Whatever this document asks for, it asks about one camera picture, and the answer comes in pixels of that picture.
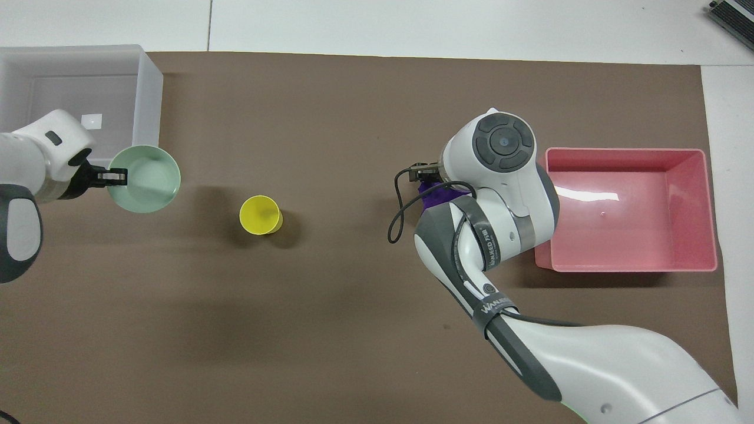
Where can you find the pink plastic bin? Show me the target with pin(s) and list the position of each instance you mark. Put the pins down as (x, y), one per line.
(636, 212)

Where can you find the dark grooved object corner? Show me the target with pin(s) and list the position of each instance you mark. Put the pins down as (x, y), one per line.
(735, 15)

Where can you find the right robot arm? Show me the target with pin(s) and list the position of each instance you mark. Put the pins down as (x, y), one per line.
(506, 194)

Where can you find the translucent white plastic box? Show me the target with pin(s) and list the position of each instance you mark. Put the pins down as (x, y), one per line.
(150, 94)

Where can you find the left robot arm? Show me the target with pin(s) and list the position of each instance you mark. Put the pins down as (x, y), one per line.
(23, 165)

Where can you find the purple crumpled item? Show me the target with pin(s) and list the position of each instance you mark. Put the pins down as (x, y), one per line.
(433, 195)

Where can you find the small white square label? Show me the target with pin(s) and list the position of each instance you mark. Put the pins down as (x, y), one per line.
(91, 121)

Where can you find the yellow cup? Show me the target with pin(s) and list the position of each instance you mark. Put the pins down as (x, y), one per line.
(259, 213)

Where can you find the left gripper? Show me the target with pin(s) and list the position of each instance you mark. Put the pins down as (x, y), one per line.
(81, 176)

